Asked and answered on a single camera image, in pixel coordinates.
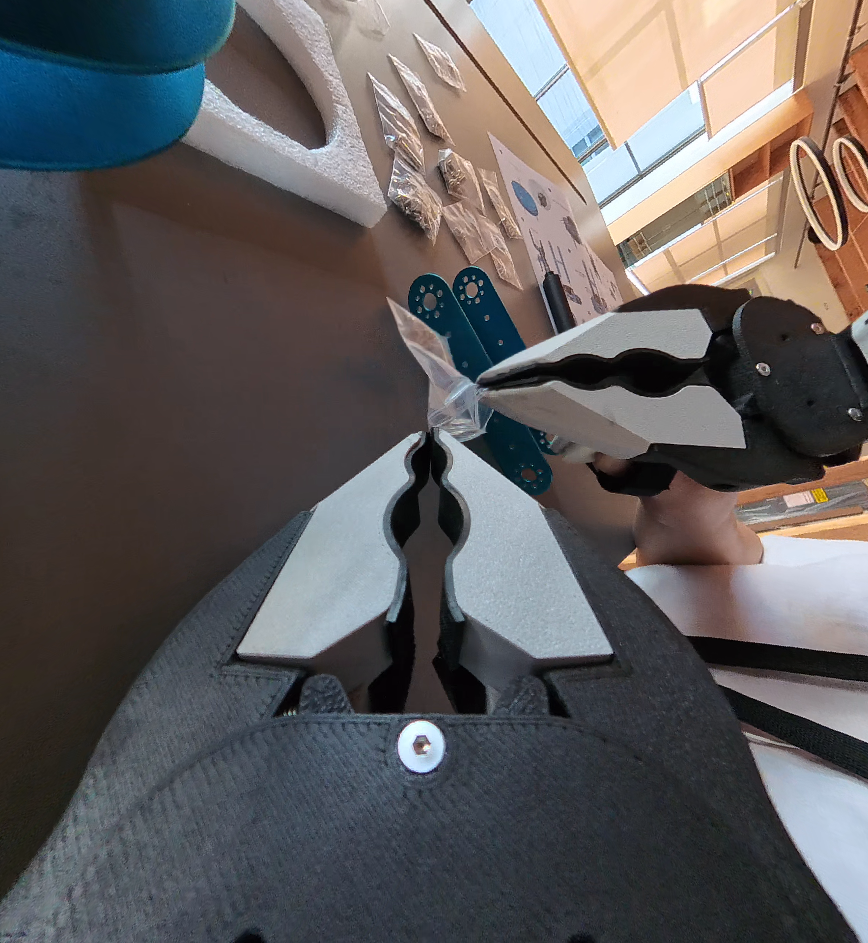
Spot blue metal bracket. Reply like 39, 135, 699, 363
408, 267, 556, 498

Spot large glass window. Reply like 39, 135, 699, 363
471, 0, 733, 207

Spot black screwdriver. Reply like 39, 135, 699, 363
543, 271, 578, 334

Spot person's right hand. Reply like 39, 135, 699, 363
596, 455, 765, 568

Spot cluster of screw packets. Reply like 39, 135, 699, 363
367, 33, 525, 290

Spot person's white shirt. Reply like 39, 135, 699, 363
625, 534, 868, 943

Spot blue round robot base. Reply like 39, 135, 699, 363
0, 0, 237, 172

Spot leaning dark panels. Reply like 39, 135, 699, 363
736, 482, 868, 530

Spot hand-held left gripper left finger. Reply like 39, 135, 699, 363
236, 433, 426, 712

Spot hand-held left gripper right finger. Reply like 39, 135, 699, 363
434, 431, 615, 697

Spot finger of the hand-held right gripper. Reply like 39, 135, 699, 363
476, 308, 715, 388
480, 372, 748, 467

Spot assembly instruction sheet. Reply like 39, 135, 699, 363
487, 133, 626, 319

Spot beige roller blind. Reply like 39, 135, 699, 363
537, 0, 811, 152

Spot black harness strap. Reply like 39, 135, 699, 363
688, 635, 868, 798

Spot white foam block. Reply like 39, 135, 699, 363
183, 0, 389, 228

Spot dark grey desk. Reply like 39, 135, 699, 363
0, 0, 641, 943

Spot small clear zip bag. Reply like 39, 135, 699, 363
386, 297, 495, 443

